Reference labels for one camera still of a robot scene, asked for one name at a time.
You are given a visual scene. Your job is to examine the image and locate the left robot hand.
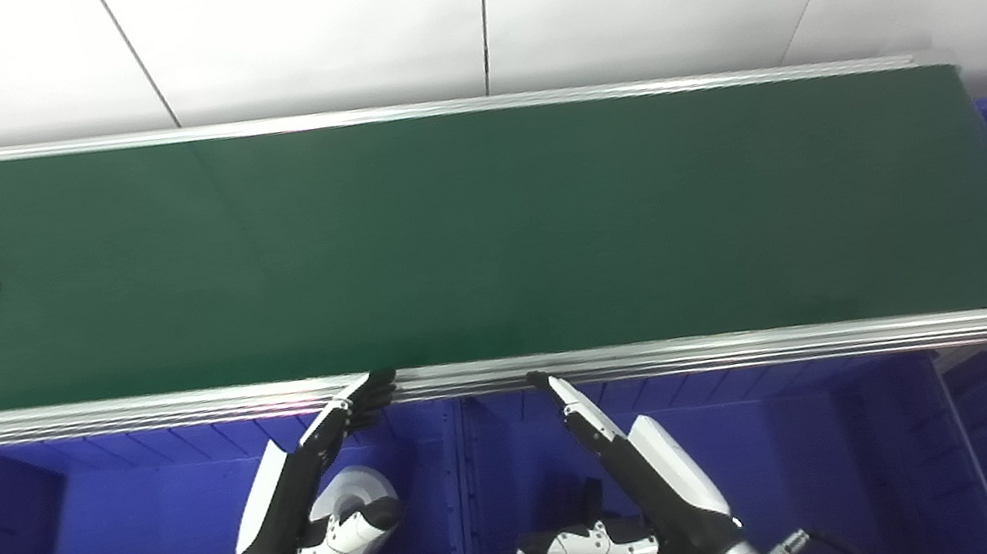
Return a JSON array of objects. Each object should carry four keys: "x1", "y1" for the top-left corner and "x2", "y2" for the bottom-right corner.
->
[{"x1": 196, "y1": 368, "x2": 429, "y2": 554}]

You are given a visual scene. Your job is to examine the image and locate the green conveyor belt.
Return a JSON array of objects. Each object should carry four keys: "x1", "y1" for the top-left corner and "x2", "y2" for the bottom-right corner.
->
[{"x1": 0, "y1": 0, "x2": 987, "y2": 489}]

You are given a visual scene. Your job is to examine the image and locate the white round part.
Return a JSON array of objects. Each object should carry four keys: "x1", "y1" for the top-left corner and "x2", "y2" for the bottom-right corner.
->
[{"x1": 299, "y1": 457, "x2": 411, "y2": 554}]

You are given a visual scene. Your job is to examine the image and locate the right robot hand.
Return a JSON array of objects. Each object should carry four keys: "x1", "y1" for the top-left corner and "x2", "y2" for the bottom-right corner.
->
[{"x1": 484, "y1": 339, "x2": 749, "y2": 554}]

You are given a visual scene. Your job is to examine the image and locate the black part in bin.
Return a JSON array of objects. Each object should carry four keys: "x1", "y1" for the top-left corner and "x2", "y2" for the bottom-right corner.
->
[{"x1": 568, "y1": 473, "x2": 614, "y2": 533}]

